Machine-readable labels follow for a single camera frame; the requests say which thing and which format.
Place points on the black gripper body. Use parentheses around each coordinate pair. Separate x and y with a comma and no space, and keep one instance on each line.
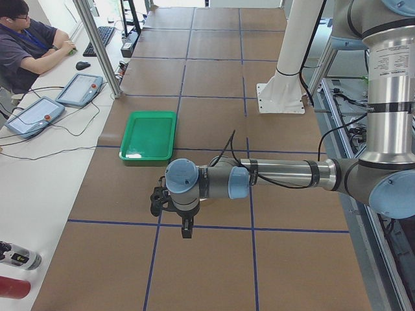
(186,214)

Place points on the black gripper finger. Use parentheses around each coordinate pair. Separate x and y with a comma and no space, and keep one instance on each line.
(187,228)

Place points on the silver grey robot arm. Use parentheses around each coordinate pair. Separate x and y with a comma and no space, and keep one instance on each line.
(382,177)

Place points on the blue tape line lengthwise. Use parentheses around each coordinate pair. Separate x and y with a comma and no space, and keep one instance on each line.
(151,270)

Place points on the green plastic tray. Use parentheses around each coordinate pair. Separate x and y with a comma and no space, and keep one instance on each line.
(148,138)

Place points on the blue tape line crosswise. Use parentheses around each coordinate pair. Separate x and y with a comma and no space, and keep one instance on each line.
(215,227)

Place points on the brown paper table cover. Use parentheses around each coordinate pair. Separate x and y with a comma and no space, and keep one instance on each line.
(105,267)

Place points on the far teach pendant tablet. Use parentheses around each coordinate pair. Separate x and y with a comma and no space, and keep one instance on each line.
(80,90)

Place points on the teach pendant tablet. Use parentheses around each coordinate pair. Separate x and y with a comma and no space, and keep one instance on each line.
(80,90)
(32,120)

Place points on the silver spray can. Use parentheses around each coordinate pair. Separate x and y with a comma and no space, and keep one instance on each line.
(17,256)

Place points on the near teach pendant tablet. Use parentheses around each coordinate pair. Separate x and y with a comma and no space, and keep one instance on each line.
(32,120)

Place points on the red cylinder object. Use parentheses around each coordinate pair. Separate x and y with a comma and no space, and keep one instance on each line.
(14,288)

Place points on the black computer mouse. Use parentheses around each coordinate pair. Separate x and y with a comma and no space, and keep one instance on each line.
(82,65)

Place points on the seated man in grey shirt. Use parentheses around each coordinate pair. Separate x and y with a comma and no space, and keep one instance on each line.
(29,48)

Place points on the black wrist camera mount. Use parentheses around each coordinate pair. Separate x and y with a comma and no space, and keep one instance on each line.
(161,201)

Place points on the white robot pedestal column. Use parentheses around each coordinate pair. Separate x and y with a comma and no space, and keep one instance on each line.
(283,92)

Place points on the aluminium frame post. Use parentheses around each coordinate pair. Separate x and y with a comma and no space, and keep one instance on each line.
(102,56)

